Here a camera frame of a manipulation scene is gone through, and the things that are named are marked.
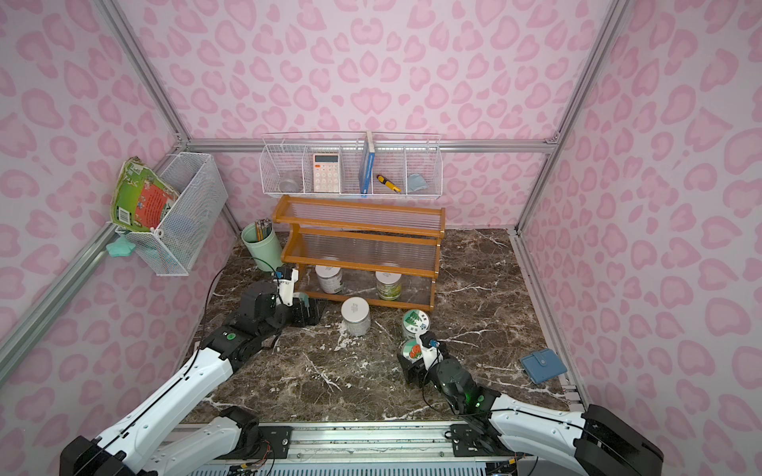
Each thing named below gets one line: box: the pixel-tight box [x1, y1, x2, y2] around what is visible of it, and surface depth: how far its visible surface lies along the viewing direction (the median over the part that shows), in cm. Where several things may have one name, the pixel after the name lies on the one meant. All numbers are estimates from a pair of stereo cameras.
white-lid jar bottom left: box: [314, 264, 344, 295], surface depth 97 cm
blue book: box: [359, 130, 376, 198], surface depth 89 cm
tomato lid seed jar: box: [401, 340, 423, 364], surface depth 82 cm
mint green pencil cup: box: [240, 222, 284, 273], surface depth 102 cm
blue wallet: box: [519, 348, 568, 385], surface depth 86 cm
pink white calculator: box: [313, 152, 340, 194], surface depth 96 cm
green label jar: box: [375, 271, 402, 302], surface depth 94 cm
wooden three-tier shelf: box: [271, 195, 447, 312], surface depth 99 cm
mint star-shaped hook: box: [105, 234, 136, 258], surface depth 64 cm
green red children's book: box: [111, 155, 180, 234], surface depth 73 cm
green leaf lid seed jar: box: [401, 308, 430, 339], surface depth 87 cm
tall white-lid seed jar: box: [340, 296, 372, 338], surface depth 88 cm
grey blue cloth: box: [407, 173, 429, 192], surface depth 102 cm
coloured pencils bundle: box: [254, 218, 273, 241], surface depth 102 cm
